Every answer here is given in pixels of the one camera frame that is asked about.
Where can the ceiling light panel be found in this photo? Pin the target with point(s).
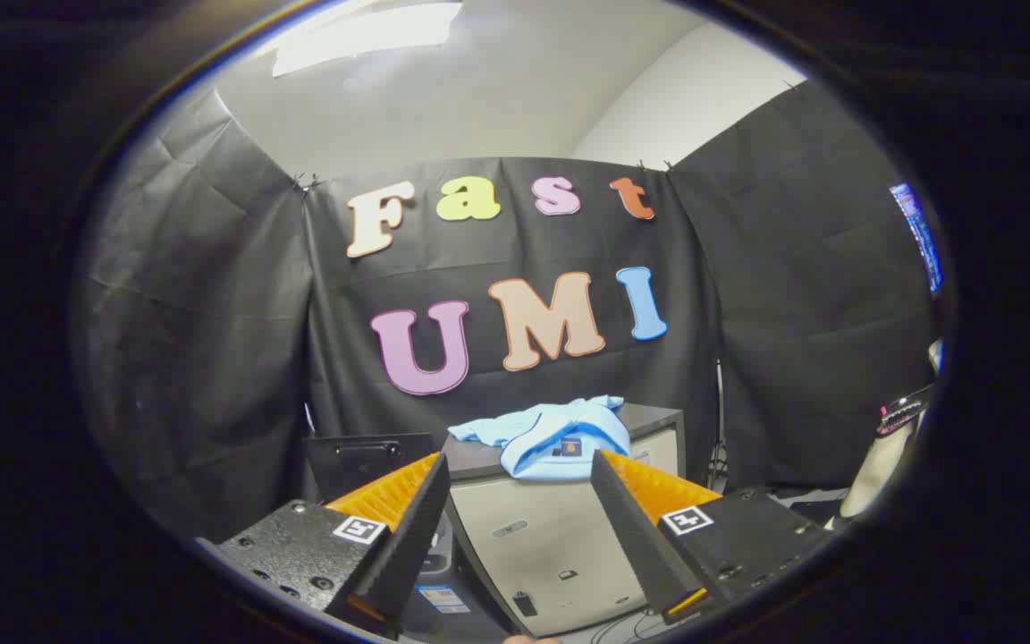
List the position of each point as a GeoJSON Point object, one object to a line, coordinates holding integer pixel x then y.
{"type": "Point", "coordinates": [363, 31]}

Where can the black backdrop cloth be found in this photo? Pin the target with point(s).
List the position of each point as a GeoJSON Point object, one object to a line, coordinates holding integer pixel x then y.
{"type": "Point", "coordinates": [211, 313]}

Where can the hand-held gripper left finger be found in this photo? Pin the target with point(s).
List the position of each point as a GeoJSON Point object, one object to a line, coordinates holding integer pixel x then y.
{"type": "Point", "coordinates": [412, 537]}

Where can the white rounded object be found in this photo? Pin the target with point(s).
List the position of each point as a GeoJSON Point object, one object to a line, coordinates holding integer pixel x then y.
{"type": "Point", "coordinates": [877, 470]}

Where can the dark bar with pink tip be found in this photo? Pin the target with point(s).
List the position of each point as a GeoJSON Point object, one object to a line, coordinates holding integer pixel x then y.
{"type": "Point", "coordinates": [901, 413]}

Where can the light blue shirt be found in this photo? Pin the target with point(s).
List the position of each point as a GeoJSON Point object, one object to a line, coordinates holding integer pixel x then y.
{"type": "Point", "coordinates": [542, 438]}

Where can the beige cabinet with grey top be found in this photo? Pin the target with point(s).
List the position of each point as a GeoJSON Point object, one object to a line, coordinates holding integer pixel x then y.
{"type": "Point", "coordinates": [551, 555]}

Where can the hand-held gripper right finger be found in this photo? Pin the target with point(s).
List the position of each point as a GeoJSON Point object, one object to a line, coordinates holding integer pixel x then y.
{"type": "Point", "coordinates": [636, 537]}

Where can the computer screen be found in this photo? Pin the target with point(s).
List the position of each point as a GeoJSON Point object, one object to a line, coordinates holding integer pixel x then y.
{"type": "Point", "coordinates": [919, 233]}

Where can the small grey washing machine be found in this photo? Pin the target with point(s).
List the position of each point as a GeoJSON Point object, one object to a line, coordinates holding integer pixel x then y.
{"type": "Point", "coordinates": [443, 599]}

